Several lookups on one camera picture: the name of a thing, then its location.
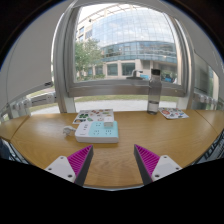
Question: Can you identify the green tree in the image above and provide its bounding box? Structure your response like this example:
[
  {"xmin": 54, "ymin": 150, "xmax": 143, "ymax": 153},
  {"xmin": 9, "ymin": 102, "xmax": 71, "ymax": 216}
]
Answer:
[{"xmin": 74, "ymin": 38, "xmax": 103, "ymax": 81}]

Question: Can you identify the white power strip plug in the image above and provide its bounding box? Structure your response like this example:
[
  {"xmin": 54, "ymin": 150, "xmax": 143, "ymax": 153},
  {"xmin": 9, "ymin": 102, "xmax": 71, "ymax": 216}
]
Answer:
[{"xmin": 62, "ymin": 125, "xmax": 78, "ymax": 137}]

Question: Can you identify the sticker sheet with red circle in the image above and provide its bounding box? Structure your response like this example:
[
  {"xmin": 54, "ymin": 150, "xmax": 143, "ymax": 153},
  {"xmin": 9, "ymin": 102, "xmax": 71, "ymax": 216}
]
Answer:
[{"xmin": 158, "ymin": 107, "xmax": 190, "ymax": 120}]

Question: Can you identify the sticker sheet with food pictures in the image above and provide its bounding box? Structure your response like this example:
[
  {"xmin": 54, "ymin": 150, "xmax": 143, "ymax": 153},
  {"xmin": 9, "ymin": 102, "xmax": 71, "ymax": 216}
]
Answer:
[{"xmin": 72, "ymin": 108, "xmax": 115, "ymax": 125}]

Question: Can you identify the clear bottle with black cap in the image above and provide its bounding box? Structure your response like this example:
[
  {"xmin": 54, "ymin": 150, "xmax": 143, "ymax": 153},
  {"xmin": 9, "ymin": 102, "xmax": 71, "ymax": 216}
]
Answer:
[{"xmin": 146, "ymin": 68, "xmax": 163, "ymax": 115}]

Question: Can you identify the glass-fronted building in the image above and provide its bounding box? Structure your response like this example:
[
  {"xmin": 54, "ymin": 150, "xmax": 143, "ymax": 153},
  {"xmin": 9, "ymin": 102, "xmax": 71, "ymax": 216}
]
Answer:
[{"xmin": 76, "ymin": 4, "xmax": 179, "ymax": 83}]

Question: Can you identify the grey window handle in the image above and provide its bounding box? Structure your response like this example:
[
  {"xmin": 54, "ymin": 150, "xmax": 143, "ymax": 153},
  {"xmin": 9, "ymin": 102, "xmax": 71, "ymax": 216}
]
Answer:
[{"xmin": 125, "ymin": 69, "xmax": 144, "ymax": 80}]

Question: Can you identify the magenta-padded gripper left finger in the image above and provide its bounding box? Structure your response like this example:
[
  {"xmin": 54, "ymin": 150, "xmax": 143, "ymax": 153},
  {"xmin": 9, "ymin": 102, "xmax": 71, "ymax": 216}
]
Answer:
[{"xmin": 44, "ymin": 144, "xmax": 95, "ymax": 187}]

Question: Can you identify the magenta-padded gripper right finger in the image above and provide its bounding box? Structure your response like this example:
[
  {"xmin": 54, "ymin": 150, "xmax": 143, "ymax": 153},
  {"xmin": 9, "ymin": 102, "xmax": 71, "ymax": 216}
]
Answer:
[{"xmin": 133, "ymin": 143, "xmax": 183, "ymax": 186}]

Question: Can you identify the grey window frame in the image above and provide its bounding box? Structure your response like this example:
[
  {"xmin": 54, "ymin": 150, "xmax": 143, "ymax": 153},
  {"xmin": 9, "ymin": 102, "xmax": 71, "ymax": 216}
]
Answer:
[{"xmin": 53, "ymin": 0, "xmax": 196, "ymax": 114}]

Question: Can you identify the dark chairs group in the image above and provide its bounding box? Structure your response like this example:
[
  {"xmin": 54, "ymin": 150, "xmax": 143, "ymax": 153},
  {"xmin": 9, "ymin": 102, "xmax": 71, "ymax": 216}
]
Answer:
[{"xmin": 196, "ymin": 128, "xmax": 224, "ymax": 164}]

